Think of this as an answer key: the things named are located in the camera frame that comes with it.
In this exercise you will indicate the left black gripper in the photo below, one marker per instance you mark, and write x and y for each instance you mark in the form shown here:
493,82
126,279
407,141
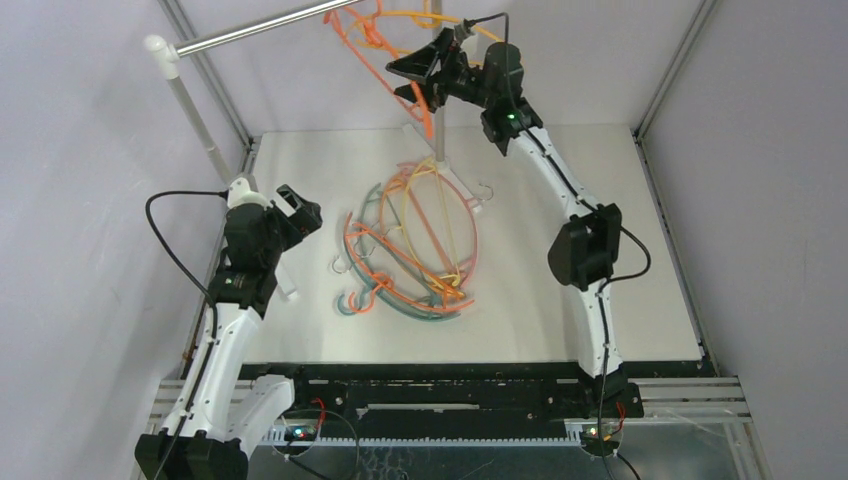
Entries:
305,218

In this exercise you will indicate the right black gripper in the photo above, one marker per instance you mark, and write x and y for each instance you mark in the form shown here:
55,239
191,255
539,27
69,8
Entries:
439,71

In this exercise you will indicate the orange plastic hanger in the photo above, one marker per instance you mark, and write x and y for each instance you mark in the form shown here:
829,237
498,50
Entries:
378,73
405,281

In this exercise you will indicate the yellow-orange plastic hanger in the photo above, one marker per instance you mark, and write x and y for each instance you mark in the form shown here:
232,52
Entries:
392,28

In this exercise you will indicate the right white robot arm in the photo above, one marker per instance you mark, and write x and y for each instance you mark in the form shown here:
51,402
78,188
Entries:
586,247

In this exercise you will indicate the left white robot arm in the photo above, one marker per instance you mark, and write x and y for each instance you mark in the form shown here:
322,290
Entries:
206,436

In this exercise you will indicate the teal plastic hanger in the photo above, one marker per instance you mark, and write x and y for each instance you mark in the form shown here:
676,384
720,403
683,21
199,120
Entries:
435,305

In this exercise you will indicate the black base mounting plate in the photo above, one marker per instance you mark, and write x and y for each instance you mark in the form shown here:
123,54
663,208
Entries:
302,373

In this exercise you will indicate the left small circuit board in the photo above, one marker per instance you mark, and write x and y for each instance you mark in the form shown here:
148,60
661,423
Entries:
300,434

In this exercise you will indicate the small circuit board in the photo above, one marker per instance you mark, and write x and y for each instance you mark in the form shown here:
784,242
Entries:
300,434
593,434

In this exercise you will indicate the right small circuit board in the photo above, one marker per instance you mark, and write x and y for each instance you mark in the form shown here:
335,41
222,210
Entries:
593,434

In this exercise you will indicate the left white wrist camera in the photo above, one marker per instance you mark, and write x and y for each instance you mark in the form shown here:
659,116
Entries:
243,190

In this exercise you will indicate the pale yellow wire-hook hanger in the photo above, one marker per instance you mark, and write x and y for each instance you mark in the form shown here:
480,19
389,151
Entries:
436,222

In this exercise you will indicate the light orange wire-hook hanger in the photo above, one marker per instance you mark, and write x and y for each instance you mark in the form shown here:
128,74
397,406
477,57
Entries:
432,279

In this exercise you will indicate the white clothes rack frame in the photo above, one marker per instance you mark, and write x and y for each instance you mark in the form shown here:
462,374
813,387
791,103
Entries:
285,72

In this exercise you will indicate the aluminium rail frame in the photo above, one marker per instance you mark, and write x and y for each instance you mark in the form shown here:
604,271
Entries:
689,397

